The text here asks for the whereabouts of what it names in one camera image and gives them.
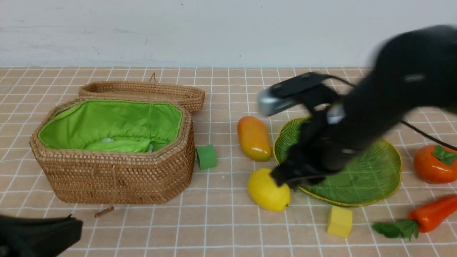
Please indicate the yellow foam cube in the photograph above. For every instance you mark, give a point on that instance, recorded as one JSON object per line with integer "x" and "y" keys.
{"x": 340, "y": 221}

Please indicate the orange yellow toy mango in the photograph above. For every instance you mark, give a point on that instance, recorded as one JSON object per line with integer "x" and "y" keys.
{"x": 254, "y": 138}

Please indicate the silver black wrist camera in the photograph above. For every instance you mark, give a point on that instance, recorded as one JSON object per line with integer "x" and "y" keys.
{"x": 307, "y": 89}

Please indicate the green toy cucumber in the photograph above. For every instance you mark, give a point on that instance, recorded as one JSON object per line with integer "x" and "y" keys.
{"x": 122, "y": 145}

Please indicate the orange toy carrot green leaves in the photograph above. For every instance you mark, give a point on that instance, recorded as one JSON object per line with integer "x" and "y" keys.
{"x": 421, "y": 220}

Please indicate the green glass leaf plate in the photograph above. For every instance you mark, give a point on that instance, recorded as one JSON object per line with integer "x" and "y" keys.
{"x": 372, "y": 177}

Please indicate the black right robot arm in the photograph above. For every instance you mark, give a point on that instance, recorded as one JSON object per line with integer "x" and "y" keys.
{"x": 411, "y": 70}

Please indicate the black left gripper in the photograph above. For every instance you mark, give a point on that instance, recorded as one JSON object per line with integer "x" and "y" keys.
{"x": 38, "y": 237}

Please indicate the yellow toy lemon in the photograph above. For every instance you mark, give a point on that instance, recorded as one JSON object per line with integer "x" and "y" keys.
{"x": 265, "y": 193}

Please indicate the wooden basket toggle clasp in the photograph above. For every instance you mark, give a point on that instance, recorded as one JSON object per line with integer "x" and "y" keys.
{"x": 104, "y": 212}

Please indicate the woven wicker basket green lining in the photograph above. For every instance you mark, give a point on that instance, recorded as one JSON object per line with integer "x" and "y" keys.
{"x": 77, "y": 175}

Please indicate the woven wicker basket lid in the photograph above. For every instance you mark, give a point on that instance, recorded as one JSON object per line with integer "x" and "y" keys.
{"x": 189, "y": 97}

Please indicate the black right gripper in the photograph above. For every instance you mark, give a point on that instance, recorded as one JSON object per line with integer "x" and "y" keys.
{"x": 321, "y": 150}

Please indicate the orange toy persimmon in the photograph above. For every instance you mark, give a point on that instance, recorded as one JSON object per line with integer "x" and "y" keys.
{"x": 436, "y": 164}

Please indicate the green foam cube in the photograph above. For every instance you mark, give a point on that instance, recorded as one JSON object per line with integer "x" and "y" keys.
{"x": 206, "y": 156}

